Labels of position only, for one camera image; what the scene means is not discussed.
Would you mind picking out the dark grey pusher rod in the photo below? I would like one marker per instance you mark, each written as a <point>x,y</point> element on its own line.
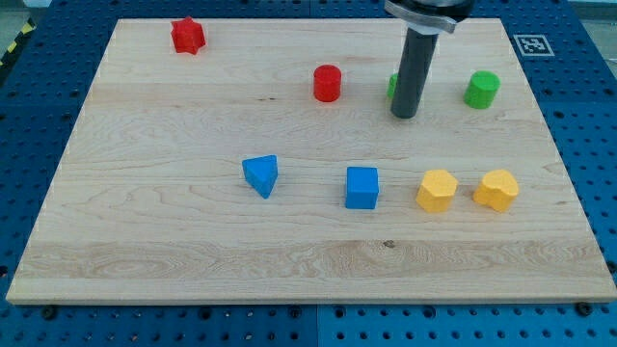
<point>416,59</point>

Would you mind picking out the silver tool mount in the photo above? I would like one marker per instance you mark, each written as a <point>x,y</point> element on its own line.
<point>430,17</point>

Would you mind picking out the red star block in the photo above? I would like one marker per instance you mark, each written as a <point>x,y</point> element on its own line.
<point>187,35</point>

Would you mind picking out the green block behind pusher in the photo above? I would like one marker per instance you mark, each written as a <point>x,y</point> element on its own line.
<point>392,85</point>

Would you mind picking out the green cylinder block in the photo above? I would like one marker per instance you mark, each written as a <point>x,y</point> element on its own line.
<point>482,89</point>

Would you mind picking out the red cylinder block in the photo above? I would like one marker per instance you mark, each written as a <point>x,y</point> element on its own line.
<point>327,83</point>

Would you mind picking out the white fiducial marker tag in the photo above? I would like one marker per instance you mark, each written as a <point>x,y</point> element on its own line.
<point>533,45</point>

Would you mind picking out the yellow hexagon block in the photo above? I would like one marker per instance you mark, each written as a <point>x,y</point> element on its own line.
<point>436,191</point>

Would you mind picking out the blue cube block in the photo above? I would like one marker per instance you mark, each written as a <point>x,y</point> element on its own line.
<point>362,188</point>

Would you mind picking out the yellow heart block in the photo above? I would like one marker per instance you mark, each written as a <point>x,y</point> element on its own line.
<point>497,189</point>

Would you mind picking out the wooden board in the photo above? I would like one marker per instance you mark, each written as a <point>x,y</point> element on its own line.
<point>150,206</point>

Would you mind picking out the blue triangle block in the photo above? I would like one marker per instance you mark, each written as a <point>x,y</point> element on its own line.
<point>261,173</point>

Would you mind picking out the black bolt right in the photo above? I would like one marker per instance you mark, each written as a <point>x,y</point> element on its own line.
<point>584,309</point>

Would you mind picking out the black bolt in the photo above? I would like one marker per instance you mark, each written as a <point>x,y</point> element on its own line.
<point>48,313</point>
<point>584,309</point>

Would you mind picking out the black bolt left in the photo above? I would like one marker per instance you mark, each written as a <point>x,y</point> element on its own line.
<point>48,313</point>

